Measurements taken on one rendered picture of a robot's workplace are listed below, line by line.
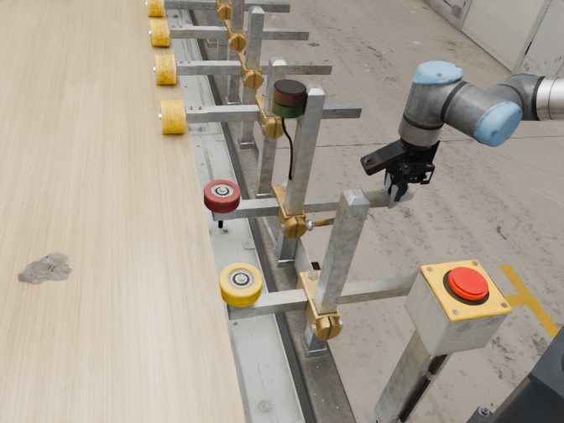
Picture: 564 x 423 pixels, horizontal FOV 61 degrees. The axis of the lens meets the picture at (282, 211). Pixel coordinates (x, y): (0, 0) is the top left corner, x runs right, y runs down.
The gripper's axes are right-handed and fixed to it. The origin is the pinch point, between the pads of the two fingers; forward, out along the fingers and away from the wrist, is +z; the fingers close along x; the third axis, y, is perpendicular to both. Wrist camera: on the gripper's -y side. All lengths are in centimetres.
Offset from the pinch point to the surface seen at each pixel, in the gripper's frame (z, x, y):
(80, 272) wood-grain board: -9, -19, -70
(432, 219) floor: 84, 74, 80
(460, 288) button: -41, -56, -27
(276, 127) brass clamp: -13.5, 16.4, -26.0
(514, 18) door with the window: 51, 258, 239
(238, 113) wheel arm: -13.7, 23.3, -34.1
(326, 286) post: -10.7, -30.8, -27.9
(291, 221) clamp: -4.9, -7.6, -27.5
